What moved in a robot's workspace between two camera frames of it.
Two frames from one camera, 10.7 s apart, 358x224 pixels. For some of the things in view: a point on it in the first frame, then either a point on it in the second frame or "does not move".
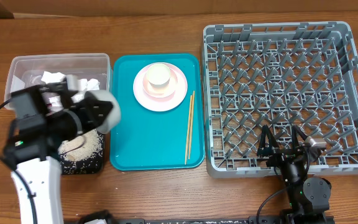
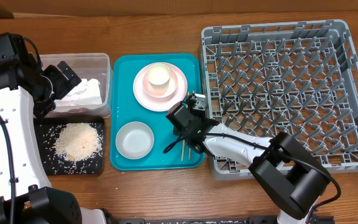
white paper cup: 158,74 does not move
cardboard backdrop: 45,9 does not move
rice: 82,148 does not move
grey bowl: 115,116 → 134,140
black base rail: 273,219 does not move
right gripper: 268,135 → 179,129
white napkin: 52,76 does not move
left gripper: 91,119 → 43,109
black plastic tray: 82,154 does not move
